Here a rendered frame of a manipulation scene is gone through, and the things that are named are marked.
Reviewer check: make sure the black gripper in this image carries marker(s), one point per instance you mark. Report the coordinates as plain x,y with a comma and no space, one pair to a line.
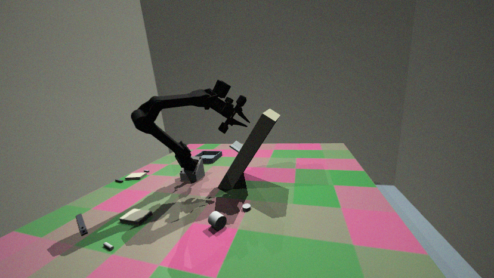
240,102

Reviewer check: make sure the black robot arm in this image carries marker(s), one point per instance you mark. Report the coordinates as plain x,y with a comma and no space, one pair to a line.
143,118

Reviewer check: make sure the cream flat rectangular block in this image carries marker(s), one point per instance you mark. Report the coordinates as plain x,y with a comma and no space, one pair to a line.
136,216
136,176

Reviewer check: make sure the dark grey flat bar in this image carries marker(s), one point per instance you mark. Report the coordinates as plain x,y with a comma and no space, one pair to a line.
81,223

